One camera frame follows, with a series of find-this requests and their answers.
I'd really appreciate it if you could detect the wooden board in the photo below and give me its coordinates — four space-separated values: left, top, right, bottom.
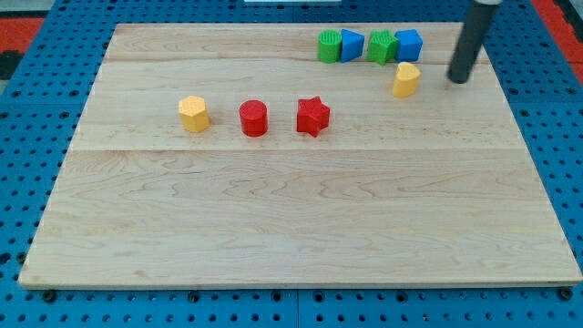
19 23 582 290

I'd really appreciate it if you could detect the blue triangle block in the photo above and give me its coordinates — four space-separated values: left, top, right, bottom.
340 29 365 63

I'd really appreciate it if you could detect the red star block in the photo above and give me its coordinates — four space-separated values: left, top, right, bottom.
296 96 331 138

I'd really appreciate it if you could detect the red cylinder block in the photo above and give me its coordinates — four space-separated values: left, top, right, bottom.
239 99 269 138

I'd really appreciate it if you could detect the yellow hexagon block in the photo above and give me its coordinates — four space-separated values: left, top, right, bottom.
179 96 210 133

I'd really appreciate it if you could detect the green cylinder block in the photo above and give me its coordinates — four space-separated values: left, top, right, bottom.
317 29 342 63

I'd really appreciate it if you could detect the yellow heart block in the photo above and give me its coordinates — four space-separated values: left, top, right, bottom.
393 62 422 97

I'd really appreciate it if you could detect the green star block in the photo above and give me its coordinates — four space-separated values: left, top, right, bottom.
366 29 399 66

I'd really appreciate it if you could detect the blue cube block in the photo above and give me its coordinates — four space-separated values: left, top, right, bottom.
394 29 423 62

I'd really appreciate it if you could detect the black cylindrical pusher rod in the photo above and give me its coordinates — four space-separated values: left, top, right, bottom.
447 0 502 84

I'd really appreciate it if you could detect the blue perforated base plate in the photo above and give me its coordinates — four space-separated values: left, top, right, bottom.
1 0 582 327

